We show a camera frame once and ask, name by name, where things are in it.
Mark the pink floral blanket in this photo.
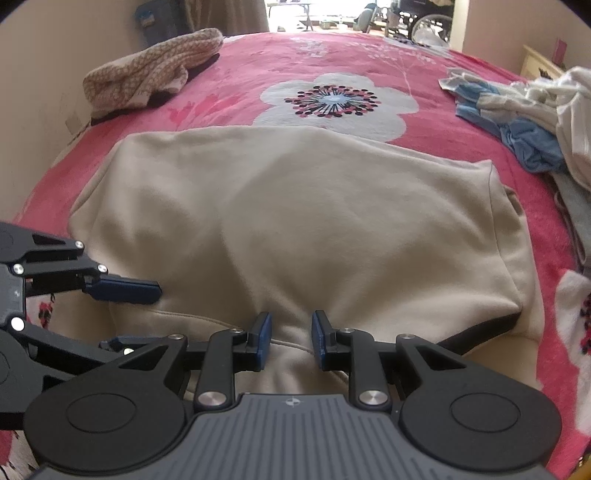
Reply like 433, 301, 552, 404
0, 25, 591, 480

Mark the blue and white garment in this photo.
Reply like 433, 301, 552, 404
438, 68, 566, 174

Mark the wheelchair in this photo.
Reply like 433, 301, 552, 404
388, 0, 455, 44

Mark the beige checked knit sweater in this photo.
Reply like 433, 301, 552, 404
83, 28, 225, 121

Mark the pile of white blue clothes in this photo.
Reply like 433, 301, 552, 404
526, 66, 591, 188

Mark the folding table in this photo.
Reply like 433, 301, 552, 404
268, 0, 319, 33

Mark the grey green chair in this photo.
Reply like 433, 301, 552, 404
353, 2, 379, 33

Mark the cream nightstand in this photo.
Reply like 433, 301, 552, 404
521, 44, 566, 79

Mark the white plastic bag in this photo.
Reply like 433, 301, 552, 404
413, 25, 451, 49

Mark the beige zip sweatshirt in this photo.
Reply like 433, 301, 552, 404
67, 127, 546, 393

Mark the grey garment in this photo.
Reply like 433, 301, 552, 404
551, 171, 591, 278

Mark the blue water jug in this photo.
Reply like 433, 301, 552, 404
134, 0, 178, 47

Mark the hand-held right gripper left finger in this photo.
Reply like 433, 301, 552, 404
117, 311, 273, 414

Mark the brown curtain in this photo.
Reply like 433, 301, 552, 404
178, 0, 271, 38

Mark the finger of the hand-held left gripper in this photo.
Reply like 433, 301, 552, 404
0, 222, 162, 305
11, 318, 154, 391

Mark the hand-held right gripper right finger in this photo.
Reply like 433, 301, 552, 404
311, 310, 467, 411

